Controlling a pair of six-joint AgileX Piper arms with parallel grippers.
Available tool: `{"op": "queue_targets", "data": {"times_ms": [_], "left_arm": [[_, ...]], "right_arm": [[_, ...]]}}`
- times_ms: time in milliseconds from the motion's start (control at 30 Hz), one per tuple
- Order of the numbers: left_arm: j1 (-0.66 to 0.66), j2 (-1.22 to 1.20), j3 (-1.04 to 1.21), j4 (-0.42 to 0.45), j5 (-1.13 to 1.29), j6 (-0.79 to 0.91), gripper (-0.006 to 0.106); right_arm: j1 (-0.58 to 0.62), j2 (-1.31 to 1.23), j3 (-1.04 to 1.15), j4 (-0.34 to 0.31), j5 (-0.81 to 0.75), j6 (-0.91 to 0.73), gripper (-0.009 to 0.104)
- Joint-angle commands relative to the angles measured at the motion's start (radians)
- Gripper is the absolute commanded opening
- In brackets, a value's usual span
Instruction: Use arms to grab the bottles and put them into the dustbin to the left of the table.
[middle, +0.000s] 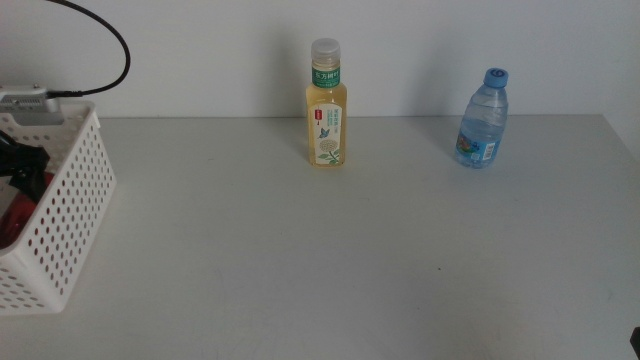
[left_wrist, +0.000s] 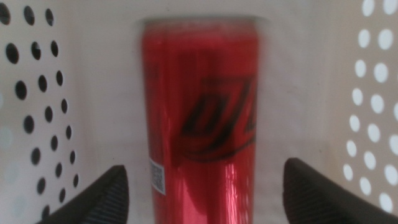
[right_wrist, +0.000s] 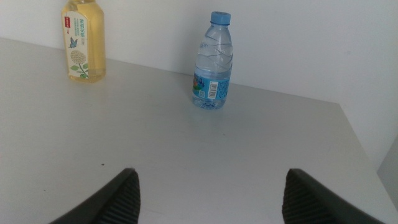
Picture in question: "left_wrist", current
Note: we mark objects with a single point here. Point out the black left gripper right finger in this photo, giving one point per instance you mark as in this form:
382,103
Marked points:
314,199

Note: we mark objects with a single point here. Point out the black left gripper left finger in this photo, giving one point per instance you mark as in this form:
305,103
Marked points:
105,199

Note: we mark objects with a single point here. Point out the red cola can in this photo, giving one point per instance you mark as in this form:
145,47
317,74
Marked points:
199,93

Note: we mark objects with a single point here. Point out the white perforated plastic basket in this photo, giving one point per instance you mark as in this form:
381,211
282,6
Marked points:
102,93

